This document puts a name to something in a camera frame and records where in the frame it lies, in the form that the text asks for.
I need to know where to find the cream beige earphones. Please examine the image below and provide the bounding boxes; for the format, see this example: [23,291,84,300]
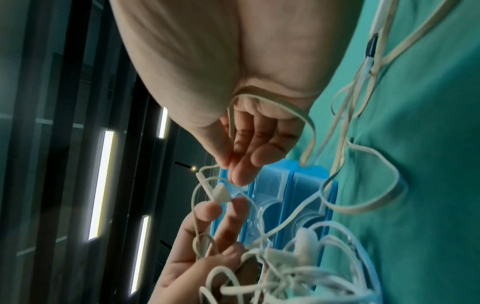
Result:
[226,0,466,247]

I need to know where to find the short ceiling light strip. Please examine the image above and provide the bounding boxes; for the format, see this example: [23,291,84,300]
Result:
[157,106,170,139]

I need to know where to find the person's left hand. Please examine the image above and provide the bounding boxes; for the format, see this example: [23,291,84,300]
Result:
[147,197,264,304]

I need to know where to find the person's right hand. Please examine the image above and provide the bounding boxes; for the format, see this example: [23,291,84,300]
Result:
[110,0,365,186]

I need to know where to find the blue plastic mini drawer unit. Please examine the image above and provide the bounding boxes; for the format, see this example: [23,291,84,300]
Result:
[209,160,341,268]

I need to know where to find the green tablecloth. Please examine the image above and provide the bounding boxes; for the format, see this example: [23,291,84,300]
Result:
[284,0,480,304]

